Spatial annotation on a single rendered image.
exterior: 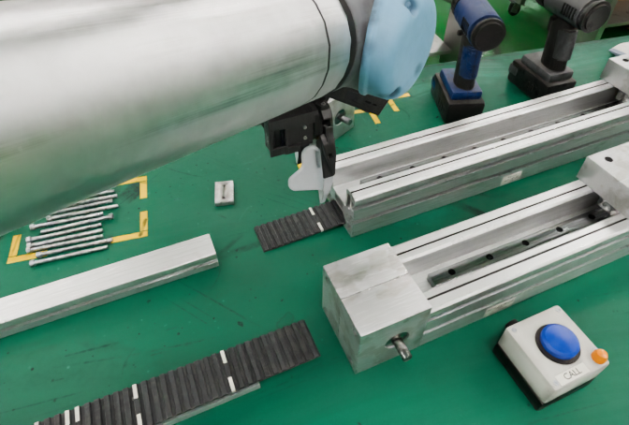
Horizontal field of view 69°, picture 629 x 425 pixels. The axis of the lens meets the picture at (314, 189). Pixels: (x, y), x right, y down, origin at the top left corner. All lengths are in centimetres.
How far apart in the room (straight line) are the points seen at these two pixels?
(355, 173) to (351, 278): 22
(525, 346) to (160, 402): 41
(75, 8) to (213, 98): 6
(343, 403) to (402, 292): 15
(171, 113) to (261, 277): 50
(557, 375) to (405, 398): 17
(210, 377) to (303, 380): 11
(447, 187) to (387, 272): 23
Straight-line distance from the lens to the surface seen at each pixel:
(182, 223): 75
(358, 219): 69
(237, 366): 57
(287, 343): 58
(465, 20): 88
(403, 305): 54
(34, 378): 68
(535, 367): 59
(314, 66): 25
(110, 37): 18
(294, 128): 54
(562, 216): 76
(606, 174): 74
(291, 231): 71
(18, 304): 71
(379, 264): 56
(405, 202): 71
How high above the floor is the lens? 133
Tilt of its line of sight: 45 degrees down
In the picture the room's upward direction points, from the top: straight up
